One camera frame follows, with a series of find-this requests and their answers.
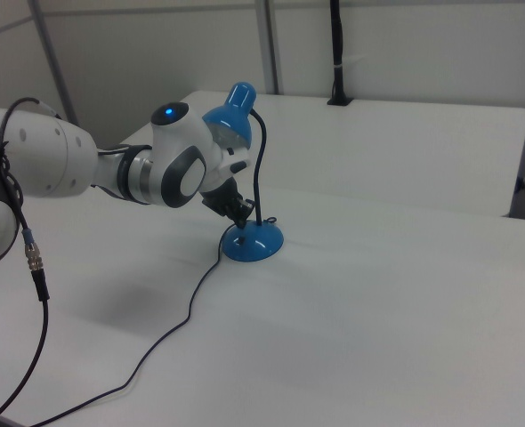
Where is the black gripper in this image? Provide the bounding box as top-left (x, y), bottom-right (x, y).
top-left (199, 176), bottom-right (256, 230)

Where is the blue gooseneck desk lamp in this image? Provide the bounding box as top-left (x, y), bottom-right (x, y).
top-left (201, 81), bottom-right (286, 263)

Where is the black clamped pole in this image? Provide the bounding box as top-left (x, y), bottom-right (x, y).
top-left (326, 0), bottom-right (353, 107)

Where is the black lamp power cord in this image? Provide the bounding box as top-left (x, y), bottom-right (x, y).
top-left (28, 216), bottom-right (278, 427)

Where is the grey partition frame post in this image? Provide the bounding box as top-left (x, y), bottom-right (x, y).
top-left (254, 0), bottom-right (287, 95)
top-left (27, 0), bottom-right (79, 124)

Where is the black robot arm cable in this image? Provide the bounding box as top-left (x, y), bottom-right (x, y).
top-left (0, 97), bottom-right (63, 424)

